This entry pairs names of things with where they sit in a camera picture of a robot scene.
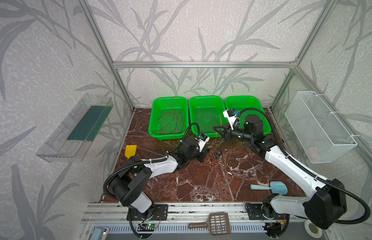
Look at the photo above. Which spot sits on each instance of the light blue plastic scoop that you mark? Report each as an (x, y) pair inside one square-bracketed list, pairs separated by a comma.
[(276, 187)]

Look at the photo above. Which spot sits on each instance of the yellow plastic spatula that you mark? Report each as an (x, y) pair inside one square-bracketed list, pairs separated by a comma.
[(130, 151)]

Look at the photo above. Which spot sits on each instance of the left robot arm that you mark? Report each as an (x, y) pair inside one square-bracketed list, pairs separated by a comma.
[(127, 184)]

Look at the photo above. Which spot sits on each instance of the grey device with screen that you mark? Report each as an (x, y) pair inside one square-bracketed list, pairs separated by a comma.
[(100, 233)]

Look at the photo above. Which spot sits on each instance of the white wire mesh basket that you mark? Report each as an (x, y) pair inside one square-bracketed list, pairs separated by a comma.
[(320, 132)]

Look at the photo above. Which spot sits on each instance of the brown slotted spatula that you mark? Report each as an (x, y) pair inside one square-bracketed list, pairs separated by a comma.
[(217, 224)]

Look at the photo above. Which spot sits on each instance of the left green plastic basket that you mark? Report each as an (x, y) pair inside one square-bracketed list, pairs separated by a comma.
[(169, 118)]

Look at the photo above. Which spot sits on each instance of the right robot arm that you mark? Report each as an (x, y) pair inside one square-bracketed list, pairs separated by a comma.
[(325, 200)]

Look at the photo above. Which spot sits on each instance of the white tape roll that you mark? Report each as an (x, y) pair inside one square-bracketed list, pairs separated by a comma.
[(312, 230)]

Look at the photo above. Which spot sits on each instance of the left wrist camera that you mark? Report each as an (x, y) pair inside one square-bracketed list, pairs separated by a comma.
[(202, 141)]

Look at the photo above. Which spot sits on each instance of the clear acrylic wall shelf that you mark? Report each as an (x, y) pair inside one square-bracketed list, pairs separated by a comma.
[(72, 139)]

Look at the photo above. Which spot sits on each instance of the right green plastic basket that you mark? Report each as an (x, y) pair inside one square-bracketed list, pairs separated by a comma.
[(240, 103)]

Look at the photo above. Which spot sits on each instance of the middle green plastic basket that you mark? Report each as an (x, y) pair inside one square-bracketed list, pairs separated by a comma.
[(207, 112)]

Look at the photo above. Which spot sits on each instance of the green plastic basket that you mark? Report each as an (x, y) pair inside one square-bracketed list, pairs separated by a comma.
[(240, 103), (169, 118), (207, 112)]

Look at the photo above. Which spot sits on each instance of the aluminium rail base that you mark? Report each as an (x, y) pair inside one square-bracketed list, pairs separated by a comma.
[(178, 212)]

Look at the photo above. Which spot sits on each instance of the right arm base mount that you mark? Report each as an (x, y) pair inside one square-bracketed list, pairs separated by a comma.
[(261, 212)]

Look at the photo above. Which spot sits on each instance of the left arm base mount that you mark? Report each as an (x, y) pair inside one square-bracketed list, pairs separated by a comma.
[(156, 212)]

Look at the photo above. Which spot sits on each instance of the green circuit board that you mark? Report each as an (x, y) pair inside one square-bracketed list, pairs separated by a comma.
[(150, 227)]

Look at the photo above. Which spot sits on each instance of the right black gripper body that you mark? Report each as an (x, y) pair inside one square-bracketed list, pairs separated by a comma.
[(225, 132)]

